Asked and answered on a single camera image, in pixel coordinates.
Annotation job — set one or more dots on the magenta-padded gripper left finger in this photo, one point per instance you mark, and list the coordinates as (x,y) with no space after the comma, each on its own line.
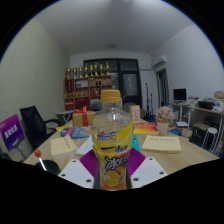
(76,171)

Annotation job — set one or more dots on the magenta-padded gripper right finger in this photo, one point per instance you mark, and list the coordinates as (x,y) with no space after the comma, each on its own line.
(148,170)

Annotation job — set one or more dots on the yellow-label drink bottle orange cap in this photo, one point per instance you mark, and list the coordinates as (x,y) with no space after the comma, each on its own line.
(111,146)

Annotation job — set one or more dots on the black cup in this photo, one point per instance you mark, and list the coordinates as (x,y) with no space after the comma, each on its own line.
(51,166)

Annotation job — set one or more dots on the white paper booklet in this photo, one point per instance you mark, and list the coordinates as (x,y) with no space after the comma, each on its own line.
(86,146)

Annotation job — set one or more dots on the small pale yellow book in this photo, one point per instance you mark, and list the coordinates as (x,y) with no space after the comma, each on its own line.
(63,146)

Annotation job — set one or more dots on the teal book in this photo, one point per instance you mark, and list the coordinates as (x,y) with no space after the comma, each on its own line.
(135,144)

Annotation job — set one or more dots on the large pale yellow book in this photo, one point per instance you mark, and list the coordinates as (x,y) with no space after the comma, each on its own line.
(161,144)

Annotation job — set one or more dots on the blue colourful book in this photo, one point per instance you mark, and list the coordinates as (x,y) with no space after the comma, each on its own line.
(76,132)

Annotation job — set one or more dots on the orange red book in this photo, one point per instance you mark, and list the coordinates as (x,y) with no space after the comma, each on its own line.
(146,128)

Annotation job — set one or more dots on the white stirrer with red ball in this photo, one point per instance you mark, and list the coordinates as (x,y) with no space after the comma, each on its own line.
(37,153)

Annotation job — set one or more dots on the yellow gift box red ribbon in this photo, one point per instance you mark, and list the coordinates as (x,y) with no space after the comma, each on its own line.
(83,119)

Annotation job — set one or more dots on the pink flowers in white pot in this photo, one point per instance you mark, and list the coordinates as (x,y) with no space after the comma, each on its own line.
(164,115)

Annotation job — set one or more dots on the small upright cardboard carton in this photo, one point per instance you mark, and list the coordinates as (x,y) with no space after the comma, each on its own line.
(135,114)

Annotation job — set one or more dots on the small round side table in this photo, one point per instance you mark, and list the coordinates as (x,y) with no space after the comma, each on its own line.
(65,113)

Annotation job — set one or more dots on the black office chair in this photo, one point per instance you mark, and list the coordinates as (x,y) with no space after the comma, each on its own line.
(33,125)

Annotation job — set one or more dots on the black tripod stand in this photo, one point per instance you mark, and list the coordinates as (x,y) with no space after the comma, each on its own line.
(146,100)

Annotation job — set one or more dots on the white round stool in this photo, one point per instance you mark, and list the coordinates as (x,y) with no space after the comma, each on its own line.
(210,130)

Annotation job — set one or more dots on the purple sign on stand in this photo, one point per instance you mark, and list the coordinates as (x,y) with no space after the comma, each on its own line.
(11,130)

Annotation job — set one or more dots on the computer monitor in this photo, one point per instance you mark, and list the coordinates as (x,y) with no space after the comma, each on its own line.
(179,94)

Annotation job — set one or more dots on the wooden side desk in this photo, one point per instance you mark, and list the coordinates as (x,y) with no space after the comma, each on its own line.
(206,110)

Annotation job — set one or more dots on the wooden shelf unit with trophies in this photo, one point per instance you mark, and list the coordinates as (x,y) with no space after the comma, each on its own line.
(88,88)

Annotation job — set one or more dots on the dark glass double door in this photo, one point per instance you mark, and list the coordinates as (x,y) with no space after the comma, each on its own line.
(130,83)

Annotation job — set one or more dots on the white wall air conditioner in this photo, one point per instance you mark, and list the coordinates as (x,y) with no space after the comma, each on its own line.
(159,61)

